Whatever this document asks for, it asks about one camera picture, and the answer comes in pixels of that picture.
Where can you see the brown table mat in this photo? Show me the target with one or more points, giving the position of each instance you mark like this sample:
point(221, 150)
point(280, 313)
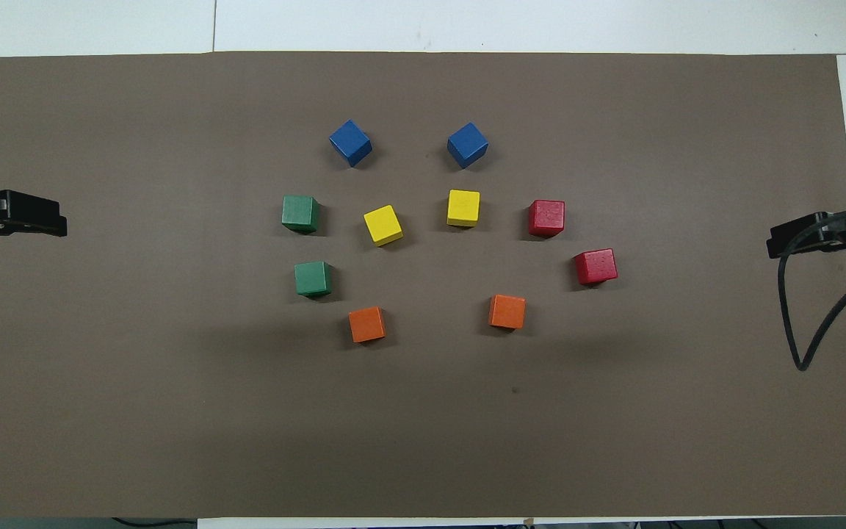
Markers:
point(423, 411)

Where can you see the blue wooden cube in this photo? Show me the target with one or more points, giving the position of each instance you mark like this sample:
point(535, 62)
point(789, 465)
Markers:
point(350, 142)
point(467, 145)

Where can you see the green wooden cube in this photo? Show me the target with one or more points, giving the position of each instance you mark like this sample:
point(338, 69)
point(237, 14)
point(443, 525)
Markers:
point(299, 213)
point(313, 279)

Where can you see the yellow wooden cube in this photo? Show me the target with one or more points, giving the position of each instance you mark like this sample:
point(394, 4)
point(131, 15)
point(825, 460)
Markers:
point(382, 224)
point(463, 208)

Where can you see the orange wooden cube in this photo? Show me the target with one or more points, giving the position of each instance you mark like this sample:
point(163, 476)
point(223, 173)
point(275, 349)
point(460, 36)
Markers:
point(366, 324)
point(507, 311)

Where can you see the red wooden cube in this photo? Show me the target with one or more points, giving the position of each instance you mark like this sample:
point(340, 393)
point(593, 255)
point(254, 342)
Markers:
point(595, 266)
point(546, 217)

